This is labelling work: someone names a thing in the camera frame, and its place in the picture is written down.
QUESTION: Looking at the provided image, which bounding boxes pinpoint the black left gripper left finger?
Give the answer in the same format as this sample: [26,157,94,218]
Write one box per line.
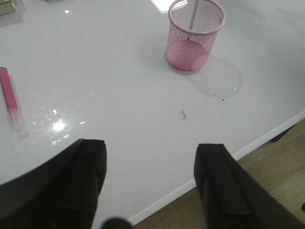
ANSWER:
[0,139,107,229]

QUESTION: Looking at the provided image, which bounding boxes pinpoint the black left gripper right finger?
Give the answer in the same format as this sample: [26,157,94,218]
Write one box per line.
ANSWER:
[194,144,305,229]

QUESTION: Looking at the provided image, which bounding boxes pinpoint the pink marker pen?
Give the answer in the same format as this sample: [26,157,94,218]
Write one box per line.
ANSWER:
[0,66,29,140]

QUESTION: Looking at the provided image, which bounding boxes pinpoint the pink mesh pen holder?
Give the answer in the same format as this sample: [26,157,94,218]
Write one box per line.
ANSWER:
[165,0,226,73]

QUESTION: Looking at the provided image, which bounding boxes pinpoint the top yellow book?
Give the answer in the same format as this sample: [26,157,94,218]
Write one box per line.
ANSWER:
[0,0,16,16]

